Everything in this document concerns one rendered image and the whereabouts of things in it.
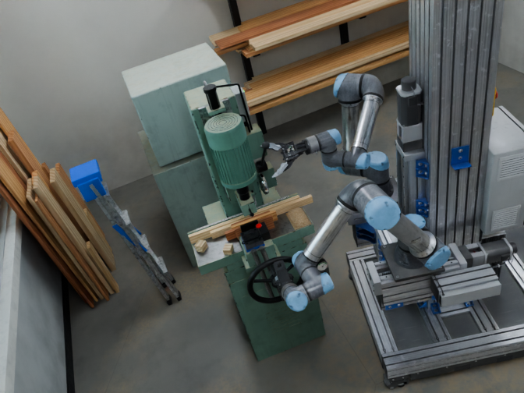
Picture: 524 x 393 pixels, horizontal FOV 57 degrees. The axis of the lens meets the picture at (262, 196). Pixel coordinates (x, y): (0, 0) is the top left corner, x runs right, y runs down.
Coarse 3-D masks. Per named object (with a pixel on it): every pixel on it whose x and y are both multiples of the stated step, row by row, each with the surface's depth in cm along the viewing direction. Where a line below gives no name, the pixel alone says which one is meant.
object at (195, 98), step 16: (224, 80) 239; (192, 96) 233; (224, 96) 225; (192, 112) 222; (208, 144) 234; (208, 160) 239; (224, 192) 253; (256, 192) 259; (224, 208) 259; (240, 208) 262
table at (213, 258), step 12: (276, 228) 240; (288, 228) 238; (300, 228) 236; (312, 228) 239; (216, 240) 242; (276, 240) 236; (288, 240) 238; (204, 252) 238; (216, 252) 236; (240, 252) 233; (276, 252) 232; (204, 264) 231; (216, 264) 233; (228, 264) 235
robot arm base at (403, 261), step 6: (396, 246) 219; (396, 252) 217; (402, 252) 212; (408, 252) 210; (396, 258) 217; (402, 258) 214; (408, 258) 212; (414, 258) 211; (402, 264) 215; (408, 264) 213; (414, 264) 212; (420, 264) 212
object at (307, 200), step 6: (300, 198) 248; (306, 198) 247; (312, 198) 248; (288, 204) 246; (294, 204) 247; (300, 204) 248; (270, 210) 246; (276, 210) 245; (282, 210) 247; (288, 210) 248; (234, 222) 244; (222, 228) 242; (228, 228) 243; (216, 234) 243; (222, 234) 244
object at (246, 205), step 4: (236, 192) 242; (236, 196) 240; (252, 196) 237; (240, 200) 236; (244, 200) 235; (248, 200) 234; (252, 200) 234; (240, 204) 234; (244, 204) 233; (248, 204) 233; (252, 204) 234; (244, 208) 234; (248, 208) 234; (252, 208) 235; (256, 208) 236; (244, 212) 235; (248, 212) 236; (252, 212) 236; (244, 216) 237
